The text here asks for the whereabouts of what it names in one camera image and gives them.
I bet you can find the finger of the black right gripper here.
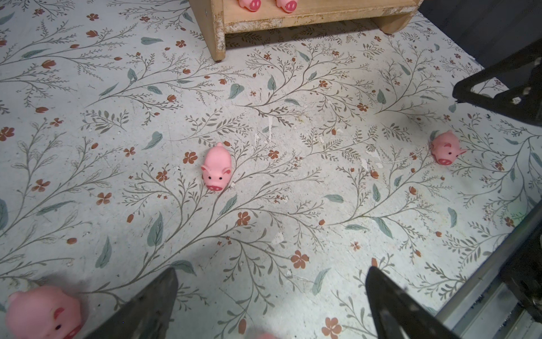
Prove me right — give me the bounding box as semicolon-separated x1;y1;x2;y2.
452;37;542;128

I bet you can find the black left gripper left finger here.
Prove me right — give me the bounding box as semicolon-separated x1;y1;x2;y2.
87;268;179;339

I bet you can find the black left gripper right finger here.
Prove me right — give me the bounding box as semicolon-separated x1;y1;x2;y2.
366;267;458;339

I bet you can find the pink pig toy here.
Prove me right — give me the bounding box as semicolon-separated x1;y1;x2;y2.
276;0;298;14
430;131;467;166
6;286;83;339
200;143;233;192
238;0;261;12

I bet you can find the wooden shelf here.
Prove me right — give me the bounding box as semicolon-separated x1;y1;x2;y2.
189;0;423;62

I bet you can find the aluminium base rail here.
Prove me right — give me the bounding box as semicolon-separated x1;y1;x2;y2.
436;204;541;338

